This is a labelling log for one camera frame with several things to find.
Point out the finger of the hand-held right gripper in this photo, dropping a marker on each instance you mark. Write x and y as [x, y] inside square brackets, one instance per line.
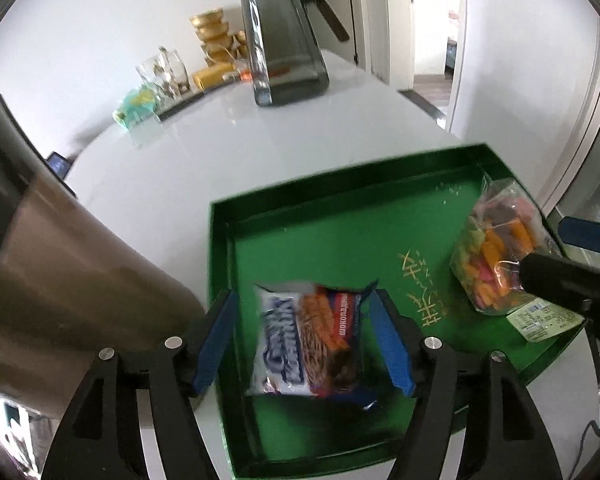
[587, 235]
[565, 277]

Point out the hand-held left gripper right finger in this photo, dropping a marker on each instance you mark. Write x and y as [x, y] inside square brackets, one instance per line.
[392, 345]

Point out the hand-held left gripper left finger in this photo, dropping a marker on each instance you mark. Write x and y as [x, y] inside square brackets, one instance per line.
[215, 345]

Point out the clear bag of colourful snacks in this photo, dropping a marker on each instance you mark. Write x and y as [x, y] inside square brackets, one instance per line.
[500, 250]

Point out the blue white snack packet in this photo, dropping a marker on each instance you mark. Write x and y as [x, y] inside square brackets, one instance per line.
[300, 345]

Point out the green tray box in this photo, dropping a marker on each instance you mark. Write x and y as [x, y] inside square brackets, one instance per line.
[330, 230]

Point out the black flat tray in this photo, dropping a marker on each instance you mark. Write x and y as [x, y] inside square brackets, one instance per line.
[180, 106]

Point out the teal tissue pack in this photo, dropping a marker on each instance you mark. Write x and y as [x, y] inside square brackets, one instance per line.
[135, 107]

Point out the yellow box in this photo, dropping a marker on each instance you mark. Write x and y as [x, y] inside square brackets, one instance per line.
[212, 77]

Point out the clear glass cup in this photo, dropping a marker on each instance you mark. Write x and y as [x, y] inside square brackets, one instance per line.
[162, 77]

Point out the grey transparent pitcher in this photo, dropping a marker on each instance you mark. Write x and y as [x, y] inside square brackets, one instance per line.
[280, 45]

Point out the stack of gold bowls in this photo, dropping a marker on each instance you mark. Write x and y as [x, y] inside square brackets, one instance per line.
[212, 27]

